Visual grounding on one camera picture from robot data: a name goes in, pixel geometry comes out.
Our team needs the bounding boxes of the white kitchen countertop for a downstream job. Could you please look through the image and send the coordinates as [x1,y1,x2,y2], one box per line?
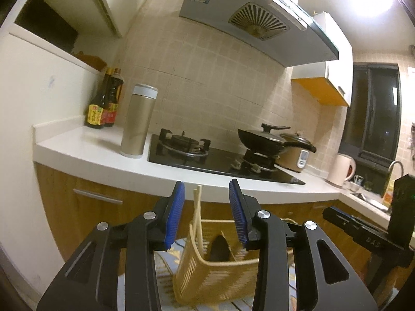
[32,118,393,221]

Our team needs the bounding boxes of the wooden base cabinets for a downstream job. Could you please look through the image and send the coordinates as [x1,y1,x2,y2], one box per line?
[34,164,399,299]

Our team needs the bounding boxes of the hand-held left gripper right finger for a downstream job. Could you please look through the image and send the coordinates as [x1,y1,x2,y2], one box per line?
[229,179,379,311]

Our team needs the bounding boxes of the black object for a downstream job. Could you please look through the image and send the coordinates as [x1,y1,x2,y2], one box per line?
[207,235,232,261]

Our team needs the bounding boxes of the steel kitchen sink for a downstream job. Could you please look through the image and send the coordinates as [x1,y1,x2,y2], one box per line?
[350,191,393,213]

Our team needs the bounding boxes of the beige steel thermos flask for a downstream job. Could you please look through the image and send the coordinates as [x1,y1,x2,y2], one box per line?
[120,84,159,159]

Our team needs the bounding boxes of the white tall cabinet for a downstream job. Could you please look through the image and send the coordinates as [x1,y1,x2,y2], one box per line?
[0,23,104,299]

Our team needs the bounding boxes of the dark soy sauce bottle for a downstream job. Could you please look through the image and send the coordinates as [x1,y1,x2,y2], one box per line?
[104,68,125,128]
[85,68,112,129]

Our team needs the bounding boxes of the black wok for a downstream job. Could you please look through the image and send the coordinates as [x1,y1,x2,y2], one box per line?
[238,128,316,156]

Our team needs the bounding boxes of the yellow plastic slotted basket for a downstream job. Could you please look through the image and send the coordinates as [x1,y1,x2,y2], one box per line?
[172,218,300,306]

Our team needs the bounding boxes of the black glass gas stove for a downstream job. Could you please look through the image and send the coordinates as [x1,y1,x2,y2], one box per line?
[148,129,306,185]

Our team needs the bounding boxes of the white and yellow wall cabinet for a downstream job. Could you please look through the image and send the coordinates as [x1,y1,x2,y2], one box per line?
[291,12,353,107]

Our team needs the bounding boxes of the beige rice cooker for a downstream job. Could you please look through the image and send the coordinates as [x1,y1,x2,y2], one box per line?
[277,132,313,173]

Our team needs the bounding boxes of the dark kitchen window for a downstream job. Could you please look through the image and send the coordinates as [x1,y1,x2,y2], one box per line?
[338,61,403,169]

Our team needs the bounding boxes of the white electric kettle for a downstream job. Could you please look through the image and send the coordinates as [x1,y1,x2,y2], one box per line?
[327,153,356,187]

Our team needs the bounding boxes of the light wooden chopstick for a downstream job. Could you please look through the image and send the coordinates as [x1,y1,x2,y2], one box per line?
[193,188,202,250]
[197,185,206,253]

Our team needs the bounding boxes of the yellow dish soap bottle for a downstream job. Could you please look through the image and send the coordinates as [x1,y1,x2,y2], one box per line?
[383,181,398,207]

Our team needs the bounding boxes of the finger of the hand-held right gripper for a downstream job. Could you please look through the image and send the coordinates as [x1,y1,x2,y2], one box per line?
[322,207,360,234]

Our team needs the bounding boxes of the brown wooden board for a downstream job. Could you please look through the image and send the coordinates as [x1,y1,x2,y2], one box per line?
[76,51,107,71]

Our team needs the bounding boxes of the grey range hood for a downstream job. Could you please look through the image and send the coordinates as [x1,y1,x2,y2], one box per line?
[179,0,340,68]

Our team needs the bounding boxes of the steel sink faucet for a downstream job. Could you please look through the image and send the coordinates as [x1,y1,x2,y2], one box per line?
[387,160,405,185]

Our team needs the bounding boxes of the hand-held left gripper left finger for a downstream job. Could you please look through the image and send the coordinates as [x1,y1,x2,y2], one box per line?
[36,181,186,311]

